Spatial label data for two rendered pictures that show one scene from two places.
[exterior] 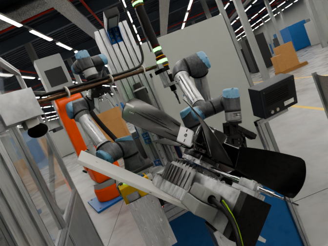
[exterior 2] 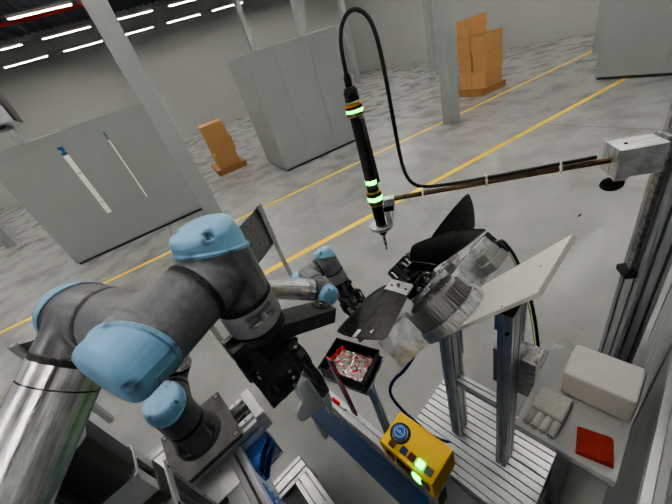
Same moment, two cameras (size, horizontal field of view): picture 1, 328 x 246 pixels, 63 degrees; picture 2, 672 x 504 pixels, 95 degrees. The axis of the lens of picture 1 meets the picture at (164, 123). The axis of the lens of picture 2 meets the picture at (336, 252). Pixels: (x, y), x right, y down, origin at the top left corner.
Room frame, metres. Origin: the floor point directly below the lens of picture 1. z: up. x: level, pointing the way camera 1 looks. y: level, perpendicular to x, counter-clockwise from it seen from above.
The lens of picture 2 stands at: (1.56, 0.62, 1.95)
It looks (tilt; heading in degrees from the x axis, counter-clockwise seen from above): 33 degrees down; 249
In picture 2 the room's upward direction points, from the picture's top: 19 degrees counter-clockwise
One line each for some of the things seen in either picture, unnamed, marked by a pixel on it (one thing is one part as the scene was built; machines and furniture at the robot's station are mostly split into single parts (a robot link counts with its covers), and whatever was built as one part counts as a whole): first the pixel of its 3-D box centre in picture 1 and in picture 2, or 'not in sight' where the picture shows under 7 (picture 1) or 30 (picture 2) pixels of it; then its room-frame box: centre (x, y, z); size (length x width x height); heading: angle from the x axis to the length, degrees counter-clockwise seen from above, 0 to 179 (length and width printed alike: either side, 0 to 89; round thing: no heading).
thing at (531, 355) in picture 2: not in sight; (517, 365); (0.82, 0.18, 0.73); 0.15 x 0.09 x 0.22; 104
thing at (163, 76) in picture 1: (166, 74); (381, 213); (1.11, -0.09, 1.50); 0.09 x 0.07 x 0.10; 139
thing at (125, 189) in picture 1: (136, 189); (417, 453); (1.40, 0.28, 1.02); 0.16 x 0.10 x 0.11; 104
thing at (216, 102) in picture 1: (222, 103); (309, 277); (1.35, -0.31, 1.27); 0.11 x 0.11 x 0.08; 1
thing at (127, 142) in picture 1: (125, 145); not in sight; (1.84, 0.31, 1.20); 0.13 x 0.12 x 0.14; 125
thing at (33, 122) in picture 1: (36, 128); (612, 181); (0.68, 0.30, 1.49); 0.05 x 0.04 x 0.05; 139
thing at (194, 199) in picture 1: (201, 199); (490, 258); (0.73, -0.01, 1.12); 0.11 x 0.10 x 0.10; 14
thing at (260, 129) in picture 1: (262, 135); not in sight; (1.60, -0.52, 0.96); 0.03 x 0.03 x 0.20; 14
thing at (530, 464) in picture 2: not in sight; (477, 442); (0.94, 0.07, 0.04); 0.62 x 0.46 x 0.08; 104
